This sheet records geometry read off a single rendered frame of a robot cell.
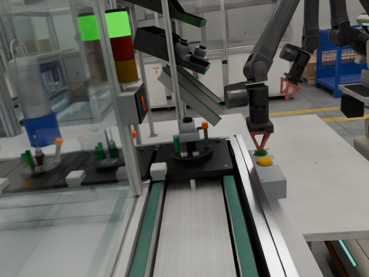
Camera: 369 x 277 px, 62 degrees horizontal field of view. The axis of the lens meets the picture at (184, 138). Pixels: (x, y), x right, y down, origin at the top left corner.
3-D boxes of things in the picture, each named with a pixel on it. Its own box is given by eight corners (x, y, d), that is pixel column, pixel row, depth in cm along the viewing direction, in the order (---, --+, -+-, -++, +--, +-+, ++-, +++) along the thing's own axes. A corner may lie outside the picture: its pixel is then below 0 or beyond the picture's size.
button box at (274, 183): (269, 164, 102) (268, 147, 100) (286, 198, 83) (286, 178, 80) (247, 166, 103) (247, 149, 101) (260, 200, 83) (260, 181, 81)
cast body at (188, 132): (199, 136, 99) (197, 115, 97) (200, 140, 95) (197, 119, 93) (173, 138, 100) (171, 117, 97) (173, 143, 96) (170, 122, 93)
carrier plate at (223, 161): (225, 143, 111) (225, 137, 110) (234, 174, 88) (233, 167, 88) (160, 149, 112) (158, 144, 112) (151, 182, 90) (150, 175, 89)
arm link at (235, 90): (266, 60, 85) (256, 64, 94) (225, 65, 84) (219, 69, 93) (270, 103, 86) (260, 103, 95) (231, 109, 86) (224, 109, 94)
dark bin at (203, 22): (205, 26, 116) (211, 5, 113) (199, 27, 104) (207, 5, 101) (136, 1, 118) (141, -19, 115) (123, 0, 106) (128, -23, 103)
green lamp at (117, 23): (133, 34, 71) (128, 11, 69) (128, 35, 66) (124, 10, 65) (111, 37, 71) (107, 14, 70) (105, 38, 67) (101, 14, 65)
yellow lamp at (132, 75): (140, 77, 75) (137, 56, 73) (136, 81, 70) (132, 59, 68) (119, 79, 75) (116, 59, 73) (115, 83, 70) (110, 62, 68)
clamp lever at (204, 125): (210, 143, 99) (207, 121, 96) (210, 145, 97) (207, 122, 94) (199, 144, 99) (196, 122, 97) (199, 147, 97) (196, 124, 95)
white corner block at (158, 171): (168, 173, 94) (166, 161, 92) (167, 181, 90) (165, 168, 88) (152, 175, 94) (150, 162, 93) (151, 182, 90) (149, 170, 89)
